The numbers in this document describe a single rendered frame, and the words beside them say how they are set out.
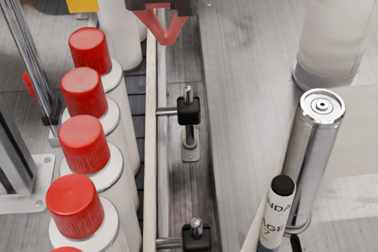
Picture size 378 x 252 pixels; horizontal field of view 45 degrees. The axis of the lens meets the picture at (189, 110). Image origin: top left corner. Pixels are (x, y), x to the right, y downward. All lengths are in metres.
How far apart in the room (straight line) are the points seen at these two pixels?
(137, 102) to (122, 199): 0.26
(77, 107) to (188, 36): 0.45
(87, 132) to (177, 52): 0.45
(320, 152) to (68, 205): 0.21
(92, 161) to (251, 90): 0.34
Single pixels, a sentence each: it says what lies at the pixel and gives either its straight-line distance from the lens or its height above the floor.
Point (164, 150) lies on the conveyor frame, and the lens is 0.58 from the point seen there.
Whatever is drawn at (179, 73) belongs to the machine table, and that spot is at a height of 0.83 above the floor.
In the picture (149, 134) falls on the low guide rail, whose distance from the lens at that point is 0.55.
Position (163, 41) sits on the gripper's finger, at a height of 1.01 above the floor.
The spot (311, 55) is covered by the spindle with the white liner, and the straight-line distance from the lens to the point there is 0.61.
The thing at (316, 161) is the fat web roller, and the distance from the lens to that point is 0.41.
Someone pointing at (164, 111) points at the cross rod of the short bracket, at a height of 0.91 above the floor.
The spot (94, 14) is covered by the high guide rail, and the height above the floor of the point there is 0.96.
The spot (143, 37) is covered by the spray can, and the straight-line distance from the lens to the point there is 0.71.
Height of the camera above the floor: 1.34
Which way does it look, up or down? 49 degrees down
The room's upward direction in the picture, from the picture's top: 2 degrees counter-clockwise
